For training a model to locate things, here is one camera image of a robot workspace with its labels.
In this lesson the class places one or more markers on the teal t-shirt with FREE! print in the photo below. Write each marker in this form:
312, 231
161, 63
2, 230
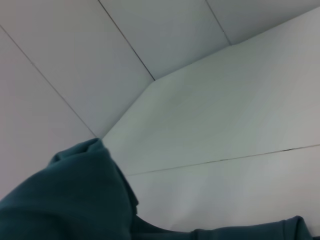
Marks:
62, 200

